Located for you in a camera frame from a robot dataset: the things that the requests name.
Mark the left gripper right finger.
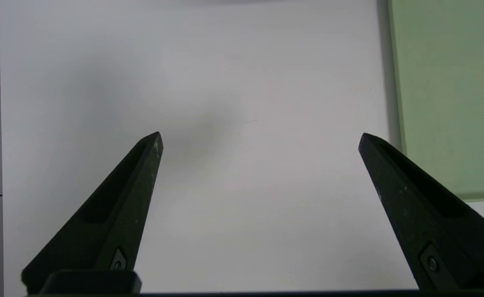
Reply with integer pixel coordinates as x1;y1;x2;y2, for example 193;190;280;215
358;133;484;289

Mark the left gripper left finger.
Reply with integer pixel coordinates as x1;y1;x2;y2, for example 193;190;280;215
21;132;164;294

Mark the light green plastic tray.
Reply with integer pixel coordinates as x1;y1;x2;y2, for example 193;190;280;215
388;0;484;202

